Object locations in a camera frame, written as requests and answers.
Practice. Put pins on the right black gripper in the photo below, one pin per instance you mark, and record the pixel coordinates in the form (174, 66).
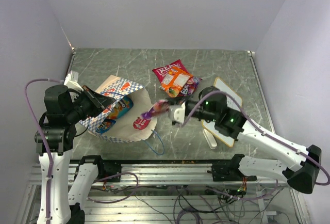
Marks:
(175, 100)

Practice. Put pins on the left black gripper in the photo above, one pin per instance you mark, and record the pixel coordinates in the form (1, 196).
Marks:
(101, 101)

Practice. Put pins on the purple snack packet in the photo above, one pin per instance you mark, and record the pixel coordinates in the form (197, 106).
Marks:
(159, 108)

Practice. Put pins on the small colourful candy packet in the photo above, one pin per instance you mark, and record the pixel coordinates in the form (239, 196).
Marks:
(190, 86)

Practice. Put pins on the orange snack packet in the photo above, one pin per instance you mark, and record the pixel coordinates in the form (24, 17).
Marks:
(174, 81)

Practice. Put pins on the pink snack bag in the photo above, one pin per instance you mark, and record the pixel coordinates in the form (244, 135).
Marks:
(162, 71)

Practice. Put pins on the checkered paper bag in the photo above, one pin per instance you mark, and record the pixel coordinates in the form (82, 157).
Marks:
(123, 130)

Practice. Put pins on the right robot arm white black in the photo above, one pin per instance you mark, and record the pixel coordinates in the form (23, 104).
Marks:
(295, 164)

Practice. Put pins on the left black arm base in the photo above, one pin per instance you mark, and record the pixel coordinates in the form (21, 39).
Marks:
(108, 171)

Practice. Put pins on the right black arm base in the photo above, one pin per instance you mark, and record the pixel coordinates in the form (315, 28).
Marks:
(228, 170)

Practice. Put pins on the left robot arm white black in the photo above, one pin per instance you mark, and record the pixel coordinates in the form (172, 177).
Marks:
(66, 107)

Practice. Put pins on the blue snack bag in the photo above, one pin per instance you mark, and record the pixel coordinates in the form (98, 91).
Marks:
(120, 109)

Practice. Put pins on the small red snack packet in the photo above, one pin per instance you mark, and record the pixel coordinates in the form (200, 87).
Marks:
(141, 123)

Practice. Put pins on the white whiteboard eraser marker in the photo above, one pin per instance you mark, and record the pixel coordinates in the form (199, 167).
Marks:
(210, 139)

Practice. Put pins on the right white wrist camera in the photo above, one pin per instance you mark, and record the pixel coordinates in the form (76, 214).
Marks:
(177, 114)

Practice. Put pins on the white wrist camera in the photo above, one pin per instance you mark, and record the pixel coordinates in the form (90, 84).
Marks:
(71, 81)
(177, 114)

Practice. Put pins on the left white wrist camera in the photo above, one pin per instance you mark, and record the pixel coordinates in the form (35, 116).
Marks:
(71, 81)

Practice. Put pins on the small whiteboard yellow frame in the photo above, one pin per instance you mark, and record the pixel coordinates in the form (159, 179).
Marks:
(224, 130)

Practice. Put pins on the aluminium frame rail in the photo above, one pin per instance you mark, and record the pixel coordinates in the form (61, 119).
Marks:
(160, 174)

